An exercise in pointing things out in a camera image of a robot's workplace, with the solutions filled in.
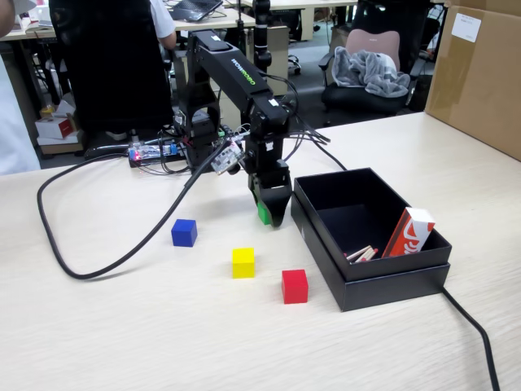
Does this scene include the black laptop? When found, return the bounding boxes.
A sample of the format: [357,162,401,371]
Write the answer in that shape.
[169,0,225,22]

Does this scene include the thick black table cable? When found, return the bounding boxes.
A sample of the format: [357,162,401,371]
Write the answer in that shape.
[292,129,501,391]

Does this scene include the yellow cube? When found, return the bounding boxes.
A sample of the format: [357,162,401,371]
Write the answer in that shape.
[231,247,256,279]

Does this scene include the thin black wire bundle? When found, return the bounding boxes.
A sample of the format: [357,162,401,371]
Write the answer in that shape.
[268,72,331,163]

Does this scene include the black open box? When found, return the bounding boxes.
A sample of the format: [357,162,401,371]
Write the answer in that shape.
[290,191,452,313]

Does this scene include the controller board with LEDs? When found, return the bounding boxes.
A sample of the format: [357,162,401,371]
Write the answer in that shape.
[128,140,182,163]

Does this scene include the green cube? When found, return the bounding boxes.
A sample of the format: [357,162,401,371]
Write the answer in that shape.
[256,202,273,226]

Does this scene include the black high-back office chair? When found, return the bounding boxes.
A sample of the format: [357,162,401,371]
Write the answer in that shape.
[48,0,174,160]

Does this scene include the office chair with grey cloth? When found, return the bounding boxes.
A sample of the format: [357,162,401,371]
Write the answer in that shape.
[318,28,420,127]

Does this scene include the clear wrist camera board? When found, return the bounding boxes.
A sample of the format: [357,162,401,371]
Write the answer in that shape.
[210,140,246,178]

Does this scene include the grey blanket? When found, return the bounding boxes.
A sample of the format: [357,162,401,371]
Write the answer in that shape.
[332,46,411,99]

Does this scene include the bare forearm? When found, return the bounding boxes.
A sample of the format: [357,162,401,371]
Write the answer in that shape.
[0,0,24,37]

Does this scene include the red white matchbox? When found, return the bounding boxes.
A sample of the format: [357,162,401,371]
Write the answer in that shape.
[381,206,436,258]

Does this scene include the large brown cardboard box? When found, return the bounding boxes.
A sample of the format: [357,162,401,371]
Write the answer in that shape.
[423,0,521,162]

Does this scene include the black cardboard box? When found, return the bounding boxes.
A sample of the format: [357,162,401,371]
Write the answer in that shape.
[292,166,453,283]

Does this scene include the standing person white garment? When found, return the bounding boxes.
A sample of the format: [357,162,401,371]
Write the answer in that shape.
[0,52,42,176]

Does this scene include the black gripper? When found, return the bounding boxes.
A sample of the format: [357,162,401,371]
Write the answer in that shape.
[243,136,292,229]

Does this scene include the light desk with panel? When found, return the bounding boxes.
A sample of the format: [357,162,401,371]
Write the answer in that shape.
[264,0,359,42]

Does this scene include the light wood desk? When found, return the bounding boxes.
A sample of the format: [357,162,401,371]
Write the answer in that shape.
[0,6,257,42]

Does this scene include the dark mesh office chair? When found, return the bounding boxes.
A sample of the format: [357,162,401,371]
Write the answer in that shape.
[353,0,432,54]

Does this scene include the red cube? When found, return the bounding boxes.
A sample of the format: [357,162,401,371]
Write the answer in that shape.
[281,269,309,305]

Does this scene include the black pole white bands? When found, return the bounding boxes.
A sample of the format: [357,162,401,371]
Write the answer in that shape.
[251,0,273,74]

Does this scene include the white red small box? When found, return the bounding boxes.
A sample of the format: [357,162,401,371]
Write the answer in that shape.
[34,116,81,144]

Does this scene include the black mounting base plate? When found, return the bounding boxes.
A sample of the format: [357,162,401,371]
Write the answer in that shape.
[129,157,192,174]

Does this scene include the thick black camera cable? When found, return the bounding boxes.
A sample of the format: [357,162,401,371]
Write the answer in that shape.
[36,151,219,282]

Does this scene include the seated person white shirt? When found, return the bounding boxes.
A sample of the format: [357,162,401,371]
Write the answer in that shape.
[148,0,178,50]

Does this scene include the beige plain cabinet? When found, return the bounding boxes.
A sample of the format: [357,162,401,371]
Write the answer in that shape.
[246,24,291,98]

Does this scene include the blue cube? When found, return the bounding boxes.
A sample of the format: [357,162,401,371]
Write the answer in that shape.
[171,218,199,248]

